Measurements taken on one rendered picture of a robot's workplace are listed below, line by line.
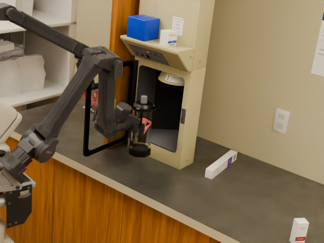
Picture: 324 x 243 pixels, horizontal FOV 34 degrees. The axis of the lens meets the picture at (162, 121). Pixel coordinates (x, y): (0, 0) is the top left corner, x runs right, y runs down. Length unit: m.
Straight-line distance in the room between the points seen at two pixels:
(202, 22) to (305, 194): 0.88
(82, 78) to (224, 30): 1.07
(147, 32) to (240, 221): 0.87
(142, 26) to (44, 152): 0.74
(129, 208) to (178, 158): 0.32
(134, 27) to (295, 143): 0.94
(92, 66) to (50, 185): 1.04
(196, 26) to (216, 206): 0.74
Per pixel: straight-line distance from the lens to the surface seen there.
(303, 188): 2.48
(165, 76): 2.39
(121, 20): 2.41
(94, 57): 1.77
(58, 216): 2.72
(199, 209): 2.15
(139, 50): 2.34
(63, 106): 1.81
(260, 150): 2.69
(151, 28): 2.29
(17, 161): 1.81
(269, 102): 2.60
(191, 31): 2.24
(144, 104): 2.28
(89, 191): 2.48
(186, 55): 2.21
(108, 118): 2.05
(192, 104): 2.35
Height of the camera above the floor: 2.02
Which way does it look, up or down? 21 degrees down
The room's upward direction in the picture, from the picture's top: 6 degrees clockwise
